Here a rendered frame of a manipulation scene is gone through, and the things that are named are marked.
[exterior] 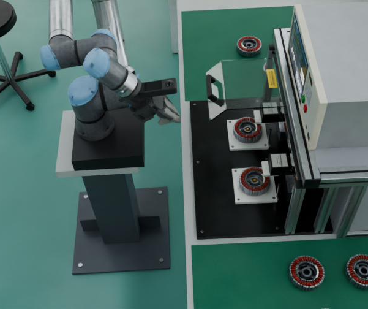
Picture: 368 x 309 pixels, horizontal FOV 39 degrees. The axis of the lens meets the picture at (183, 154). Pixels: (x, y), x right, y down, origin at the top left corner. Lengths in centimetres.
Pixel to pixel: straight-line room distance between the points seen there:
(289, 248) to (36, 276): 137
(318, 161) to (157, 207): 135
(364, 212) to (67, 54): 105
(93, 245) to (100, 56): 143
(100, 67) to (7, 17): 175
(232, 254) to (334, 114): 61
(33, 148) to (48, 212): 47
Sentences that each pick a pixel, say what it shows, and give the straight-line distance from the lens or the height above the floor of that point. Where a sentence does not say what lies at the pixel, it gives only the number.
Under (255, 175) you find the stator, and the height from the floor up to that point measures 80.
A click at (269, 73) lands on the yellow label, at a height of 107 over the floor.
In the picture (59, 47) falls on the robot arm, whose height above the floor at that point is 137.
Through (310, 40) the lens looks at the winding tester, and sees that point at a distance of 165.
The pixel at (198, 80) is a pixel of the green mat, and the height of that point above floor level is 75.
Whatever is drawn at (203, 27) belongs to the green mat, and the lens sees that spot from 258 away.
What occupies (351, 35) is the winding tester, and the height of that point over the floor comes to 132.
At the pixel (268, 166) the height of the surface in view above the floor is 88.
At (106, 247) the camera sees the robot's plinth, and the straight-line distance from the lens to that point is 269.
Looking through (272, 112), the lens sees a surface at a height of 92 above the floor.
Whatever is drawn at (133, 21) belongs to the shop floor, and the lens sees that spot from 387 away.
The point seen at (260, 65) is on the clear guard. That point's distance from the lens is 192.
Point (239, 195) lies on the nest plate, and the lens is 189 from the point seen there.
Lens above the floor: 236
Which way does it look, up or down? 52 degrees down
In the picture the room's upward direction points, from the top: 3 degrees counter-clockwise
